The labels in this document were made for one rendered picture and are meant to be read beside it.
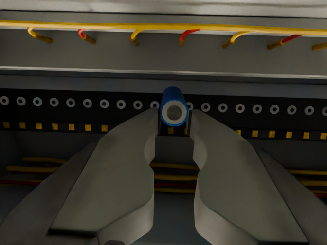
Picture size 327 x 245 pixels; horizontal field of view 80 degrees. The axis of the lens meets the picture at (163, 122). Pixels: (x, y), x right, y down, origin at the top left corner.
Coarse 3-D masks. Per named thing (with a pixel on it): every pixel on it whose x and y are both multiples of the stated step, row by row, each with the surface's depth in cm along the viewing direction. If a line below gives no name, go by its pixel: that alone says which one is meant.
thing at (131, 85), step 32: (0, 0) 8; (32, 0) 7; (64, 0) 7; (96, 0) 7; (128, 0) 7; (160, 0) 7; (192, 0) 7; (224, 0) 7; (256, 0) 7; (288, 0) 7; (320, 0) 7; (288, 96) 23; (320, 96) 23
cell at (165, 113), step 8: (168, 88) 17; (176, 88) 16; (168, 96) 13; (176, 96) 12; (168, 104) 12; (176, 104) 12; (184, 104) 12; (168, 112) 12; (176, 112) 12; (184, 112) 12; (168, 120) 12; (176, 120) 12; (184, 120) 12
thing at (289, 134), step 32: (0, 96) 24; (32, 96) 24; (64, 96) 24; (96, 96) 24; (128, 96) 24; (160, 96) 24; (192, 96) 24; (224, 96) 23; (256, 96) 23; (0, 128) 25; (32, 128) 25; (64, 128) 24; (96, 128) 24; (160, 128) 24; (256, 128) 24; (288, 128) 24; (320, 128) 24
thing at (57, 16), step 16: (0, 16) 9; (16, 16) 9; (32, 16) 9; (48, 16) 8; (64, 16) 8; (80, 16) 8; (96, 16) 8; (112, 16) 8; (128, 16) 8; (144, 16) 8; (160, 16) 8; (176, 16) 8; (192, 16) 8; (208, 16) 8; (224, 16) 8; (240, 16) 8; (144, 32) 9; (160, 32) 9; (176, 32) 9; (208, 32) 9; (224, 32) 9
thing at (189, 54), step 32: (0, 32) 9; (32, 32) 8; (64, 32) 9; (96, 32) 9; (128, 32) 9; (192, 32) 8; (256, 32) 7; (288, 32) 7; (320, 32) 7; (0, 64) 10; (32, 64) 9; (64, 64) 9; (96, 64) 9; (128, 64) 9; (160, 64) 9; (192, 64) 9; (224, 64) 9; (256, 64) 9; (288, 64) 9; (320, 64) 9
